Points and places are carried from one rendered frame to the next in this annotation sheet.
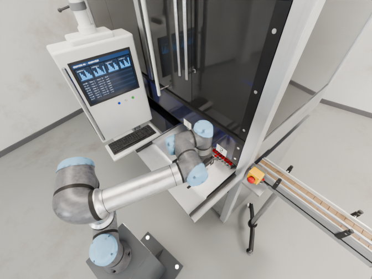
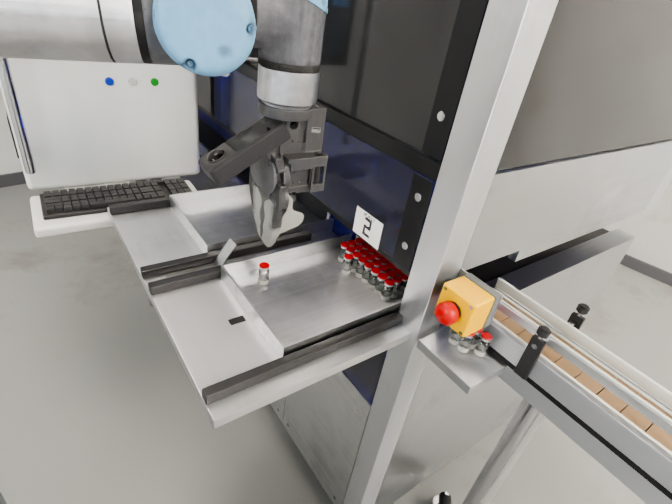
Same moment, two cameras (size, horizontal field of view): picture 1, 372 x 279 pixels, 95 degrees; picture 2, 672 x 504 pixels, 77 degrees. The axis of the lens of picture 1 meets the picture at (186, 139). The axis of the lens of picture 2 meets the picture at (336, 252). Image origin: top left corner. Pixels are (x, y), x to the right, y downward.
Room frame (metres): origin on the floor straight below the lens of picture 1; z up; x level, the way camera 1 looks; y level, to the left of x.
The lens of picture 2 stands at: (-0.07, -0.15, 1.43)
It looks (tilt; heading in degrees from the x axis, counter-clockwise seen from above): 32 degrees down; 358
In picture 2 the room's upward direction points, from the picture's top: 10 degrees clockwise
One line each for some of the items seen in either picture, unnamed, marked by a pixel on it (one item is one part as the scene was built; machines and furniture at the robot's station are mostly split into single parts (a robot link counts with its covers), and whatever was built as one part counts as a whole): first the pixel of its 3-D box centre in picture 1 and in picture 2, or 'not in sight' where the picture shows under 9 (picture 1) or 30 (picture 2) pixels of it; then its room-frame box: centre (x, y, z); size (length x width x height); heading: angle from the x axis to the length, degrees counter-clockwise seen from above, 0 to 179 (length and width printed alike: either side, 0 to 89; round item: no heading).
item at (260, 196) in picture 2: not in sight; (274, 212); (0.50, -0.06, 1.13); 0.06 x 0.03 x 0.09; 128
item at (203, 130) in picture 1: (202, 135); (290, 14); (0.48, -0.07, 1.39); 0.09 x 0.08 x 0.11; 110
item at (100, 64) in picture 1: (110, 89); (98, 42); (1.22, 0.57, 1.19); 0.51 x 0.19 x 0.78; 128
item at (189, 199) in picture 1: (186, 160); (256, 261); (0.73, 0.00, 0.87); 0.70 x 0.48 x 0.02; 38
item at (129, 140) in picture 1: (132, 138); (121, 195); (1.04, 0.47, 0.82); 0.40 x 0.14 x 0.02; 126
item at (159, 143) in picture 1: (179, 140); (252, 212); (0.90, 0.05, 0.90); 0.34 x 0.26 x 0.04; 128
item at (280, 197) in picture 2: not in sight; (275, 197); (0.45, -0.07, 1.17); 0.05 x 0.02 x 0.09; 38
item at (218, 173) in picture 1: (210, 168); (323, 285); (0.64, -0.16, 0.90); 0.34 x 0.26 x 0.04; 129
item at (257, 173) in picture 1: (256, 175); (466, 304); (0.51, -0.41, 1.00); 0.08 x 0.07 x 0.07; 128
